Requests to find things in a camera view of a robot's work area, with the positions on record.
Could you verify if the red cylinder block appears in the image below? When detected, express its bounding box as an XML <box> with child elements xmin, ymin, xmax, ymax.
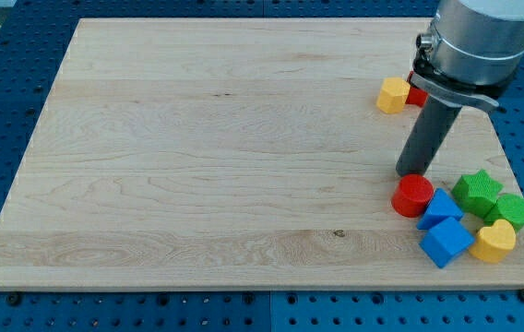
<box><xmin>391</xmin><ymin>174</ymin><xmax>435</xmax><ymax>218</ymax></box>

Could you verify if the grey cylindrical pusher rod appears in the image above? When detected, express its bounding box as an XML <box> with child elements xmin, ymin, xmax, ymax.
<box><xmin>396</xmin><ymin>97</ymin><xmax>461</xmax><ymax>177</ymax></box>

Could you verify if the blue cube block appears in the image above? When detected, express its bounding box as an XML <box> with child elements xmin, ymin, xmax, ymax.
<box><xmin>420</xmin><ymin>218</ymin><xmax>474</xmax><ymax>268</ymax></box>

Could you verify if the red block behind arm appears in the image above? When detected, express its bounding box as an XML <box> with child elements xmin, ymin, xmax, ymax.
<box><xmin>406</xmin><ymin>71</ymin><xmax>428</xmax><ymax>108</ymax></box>

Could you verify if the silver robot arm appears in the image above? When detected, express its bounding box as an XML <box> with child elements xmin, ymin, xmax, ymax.
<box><xmin>411</xmin><ymin>0</ymin><xmax>524</xmax><ymax>113</ymax></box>

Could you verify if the wooden board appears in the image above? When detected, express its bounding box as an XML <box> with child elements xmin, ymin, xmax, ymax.
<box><xmin>0</xmin><ymin>18</ymin><xmax>524</xmax><ymax>291</ymax></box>

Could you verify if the yellow hexagon block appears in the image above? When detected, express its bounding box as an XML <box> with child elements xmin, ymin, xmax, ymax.
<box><xmin>375</xmin><ymin>77</ymin><xmax>411</xmax><ymax>114</ymax></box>

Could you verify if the blue triangular block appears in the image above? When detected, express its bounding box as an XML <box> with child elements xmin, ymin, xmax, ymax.
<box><xmin>417</xmin><ymin>188</ymin><xmax>464</xmax><ymax>231</ymax></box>

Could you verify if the green star block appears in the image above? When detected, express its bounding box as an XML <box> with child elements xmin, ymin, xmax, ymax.
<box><xmin>451</xmin><ymin>169</ymin><xmax>504</xmax><ymax>219</ymax></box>

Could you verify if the yellow heart block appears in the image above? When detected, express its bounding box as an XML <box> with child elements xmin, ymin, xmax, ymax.
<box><xmin>468</xmin><ymin>219</ymin><xmax>517</xmax><ymax>264</ymax></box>

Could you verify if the green cylinder block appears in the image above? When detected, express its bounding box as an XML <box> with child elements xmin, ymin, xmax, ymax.
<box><xmin>483</xmin><ymin>194</ymin><xmax>524</xmax><ymax>232</ymax></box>

